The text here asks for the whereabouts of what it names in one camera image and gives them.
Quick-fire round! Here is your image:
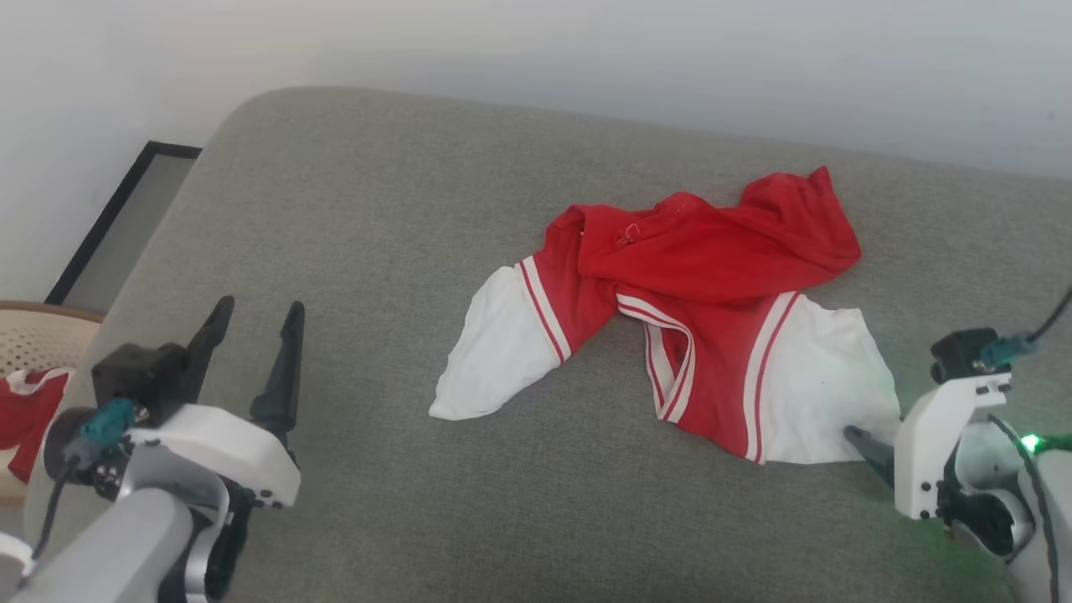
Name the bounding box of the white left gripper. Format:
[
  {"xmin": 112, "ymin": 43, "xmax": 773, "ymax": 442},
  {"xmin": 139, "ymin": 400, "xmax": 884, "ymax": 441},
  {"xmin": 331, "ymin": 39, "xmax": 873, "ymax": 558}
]
[{"xmin": 126, "ymin": 295, "xmax": 307, "ymax": 600}]

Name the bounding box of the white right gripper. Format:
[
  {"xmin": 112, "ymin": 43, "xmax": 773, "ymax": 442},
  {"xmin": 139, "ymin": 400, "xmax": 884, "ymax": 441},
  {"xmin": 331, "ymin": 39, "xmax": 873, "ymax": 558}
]
[{"xmin": 843, "ymin": 373, "xmax": 1018, "ymax": 555}]

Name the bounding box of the red and white jersey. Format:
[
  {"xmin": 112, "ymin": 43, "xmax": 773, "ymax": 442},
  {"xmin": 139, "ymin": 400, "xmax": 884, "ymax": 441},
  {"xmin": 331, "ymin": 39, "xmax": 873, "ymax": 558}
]
[{"xmin": 429, "ymin": 166, "xmax": 903, "ymax": 466}]

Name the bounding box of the red cloth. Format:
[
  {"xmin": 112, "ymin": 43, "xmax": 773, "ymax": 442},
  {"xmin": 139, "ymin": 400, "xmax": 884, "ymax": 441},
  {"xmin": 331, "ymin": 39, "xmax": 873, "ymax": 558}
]
[{"xmin": 0, "ymin": 367, "xmax": 72, "ymax": 485}]

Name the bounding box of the grey fabric sofa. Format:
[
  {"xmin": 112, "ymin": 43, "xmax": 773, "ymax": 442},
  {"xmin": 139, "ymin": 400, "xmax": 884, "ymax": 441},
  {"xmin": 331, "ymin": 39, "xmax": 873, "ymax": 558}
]
[{"xmin": 23, "ymin": 85, "xmax": 1072, "ymax": 603}]

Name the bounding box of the black framed grey panel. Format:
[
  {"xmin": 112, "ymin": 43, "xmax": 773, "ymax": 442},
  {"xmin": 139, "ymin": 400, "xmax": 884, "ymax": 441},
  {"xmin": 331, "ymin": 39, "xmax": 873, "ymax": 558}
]
[{"xmin": 44, "ymin": 141, "xmax": 203, "ymax": 315}]

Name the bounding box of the beige woven laundry basket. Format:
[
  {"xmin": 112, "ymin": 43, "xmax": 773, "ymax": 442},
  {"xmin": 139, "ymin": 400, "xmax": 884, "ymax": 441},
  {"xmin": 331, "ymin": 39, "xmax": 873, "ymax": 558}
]
[{"xmin": 0, "ymin": 300, "xmax": 106, "ymax": 503}]

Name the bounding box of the teal plug left camera cable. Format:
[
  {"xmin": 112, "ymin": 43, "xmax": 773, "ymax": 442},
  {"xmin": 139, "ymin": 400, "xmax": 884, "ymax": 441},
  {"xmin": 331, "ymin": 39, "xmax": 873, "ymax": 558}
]
[{"xmin": 32, "ymin": 397, "xmax": 139, "ymax": 560}]

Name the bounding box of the teal plug camera cable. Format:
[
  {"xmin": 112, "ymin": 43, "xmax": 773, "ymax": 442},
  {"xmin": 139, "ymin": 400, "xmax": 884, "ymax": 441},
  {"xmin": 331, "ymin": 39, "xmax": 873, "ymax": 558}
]
[
  {"xmin": 974, "ymin": 289, "xmax": 1072, "ymax": 371},
  {"xmin": 32, "ymin": 397, "xmax": 139, "ymax": 560}
]

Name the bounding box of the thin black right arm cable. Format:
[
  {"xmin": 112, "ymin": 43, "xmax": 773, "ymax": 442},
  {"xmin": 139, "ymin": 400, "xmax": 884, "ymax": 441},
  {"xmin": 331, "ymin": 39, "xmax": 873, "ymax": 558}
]
[{"xmin": 987, "ymin": 415, "xmax": 1052, "ymax": 603}]

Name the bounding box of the teal plug right camera cable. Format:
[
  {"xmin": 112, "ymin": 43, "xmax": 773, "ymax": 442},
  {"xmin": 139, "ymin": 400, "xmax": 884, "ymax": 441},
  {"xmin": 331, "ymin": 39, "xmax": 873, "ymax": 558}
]
[{"xmin": 974, "ymin": 289, "xmax": 1072, "ymax": 371}]

